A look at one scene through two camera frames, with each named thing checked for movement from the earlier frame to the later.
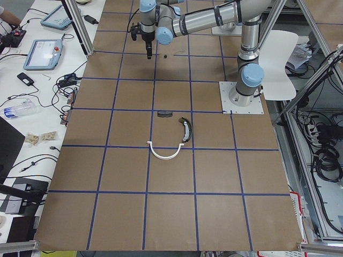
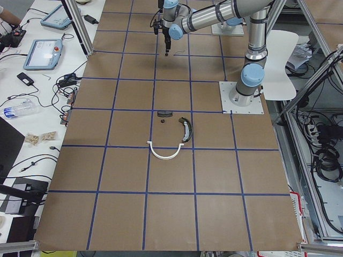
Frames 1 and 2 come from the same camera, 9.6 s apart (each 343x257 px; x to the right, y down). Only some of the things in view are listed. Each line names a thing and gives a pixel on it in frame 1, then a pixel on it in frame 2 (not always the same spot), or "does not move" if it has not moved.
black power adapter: x=90 y=19 does not move
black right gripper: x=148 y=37 -> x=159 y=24
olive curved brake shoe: x=188 y=129 does not move
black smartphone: x=25 y=78 does not move
